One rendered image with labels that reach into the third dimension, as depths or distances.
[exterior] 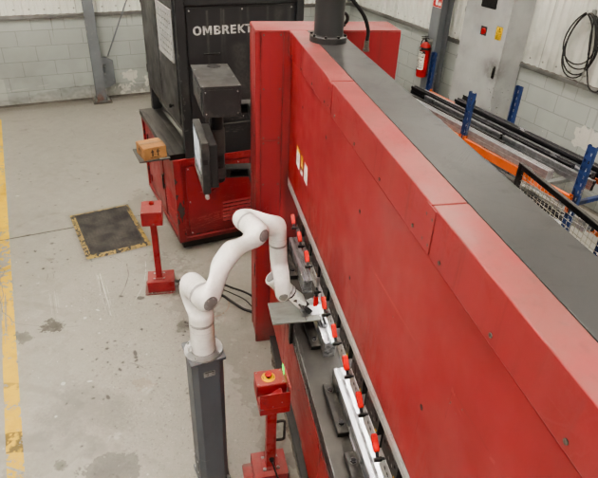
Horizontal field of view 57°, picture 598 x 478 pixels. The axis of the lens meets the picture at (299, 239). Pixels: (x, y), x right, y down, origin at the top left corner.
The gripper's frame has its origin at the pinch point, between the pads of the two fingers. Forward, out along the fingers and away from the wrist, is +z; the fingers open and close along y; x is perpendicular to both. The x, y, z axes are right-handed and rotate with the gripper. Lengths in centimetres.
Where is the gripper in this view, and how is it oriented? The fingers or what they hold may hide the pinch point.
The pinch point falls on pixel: (307, 307)
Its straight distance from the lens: 304.9
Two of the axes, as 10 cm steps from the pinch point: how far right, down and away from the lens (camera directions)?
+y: -2.4, -5.3, 8.1
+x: -7.6, 6.2, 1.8
